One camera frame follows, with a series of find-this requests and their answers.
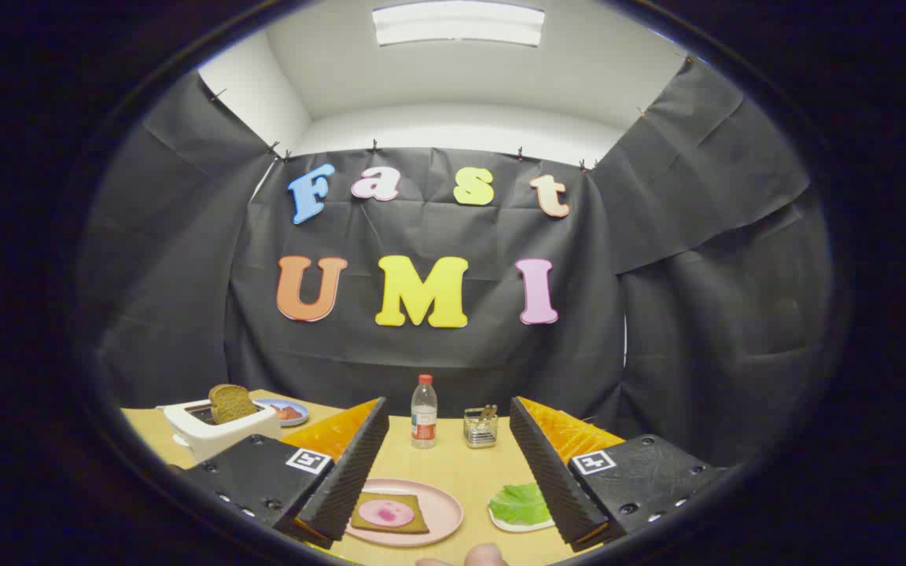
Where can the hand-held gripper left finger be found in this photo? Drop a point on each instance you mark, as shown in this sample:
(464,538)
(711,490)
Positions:
(351,479)

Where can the red ham slices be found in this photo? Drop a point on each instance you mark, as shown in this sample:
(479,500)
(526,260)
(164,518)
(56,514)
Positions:
(288,412)

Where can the ceiling light panel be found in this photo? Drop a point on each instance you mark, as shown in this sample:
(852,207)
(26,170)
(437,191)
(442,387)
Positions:
(458,23)

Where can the clear plastic water bottle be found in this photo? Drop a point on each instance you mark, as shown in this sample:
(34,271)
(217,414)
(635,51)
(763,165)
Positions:
(424,417)

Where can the green lettuce leaf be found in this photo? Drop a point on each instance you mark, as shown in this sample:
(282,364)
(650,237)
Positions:
(520,503)

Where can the blue plate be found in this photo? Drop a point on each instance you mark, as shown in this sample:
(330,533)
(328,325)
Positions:
(296,409)

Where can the pink ham slice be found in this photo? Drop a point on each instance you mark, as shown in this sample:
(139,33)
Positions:
(386,512)

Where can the small white plate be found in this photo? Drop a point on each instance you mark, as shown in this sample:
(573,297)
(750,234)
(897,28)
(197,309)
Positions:
(516,525)

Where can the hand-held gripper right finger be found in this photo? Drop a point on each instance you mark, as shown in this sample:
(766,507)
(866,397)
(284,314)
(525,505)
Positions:
(551,479)

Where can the black backdrop cloth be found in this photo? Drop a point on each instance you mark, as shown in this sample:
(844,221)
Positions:
(421,354)

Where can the pink plate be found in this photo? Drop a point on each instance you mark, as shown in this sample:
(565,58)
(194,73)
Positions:
(441,507)

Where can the white toaster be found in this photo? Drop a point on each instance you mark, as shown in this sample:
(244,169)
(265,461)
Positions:
(221,436)

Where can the brown bread slice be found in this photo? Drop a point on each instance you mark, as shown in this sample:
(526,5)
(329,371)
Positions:
(231,402)
(418,515)

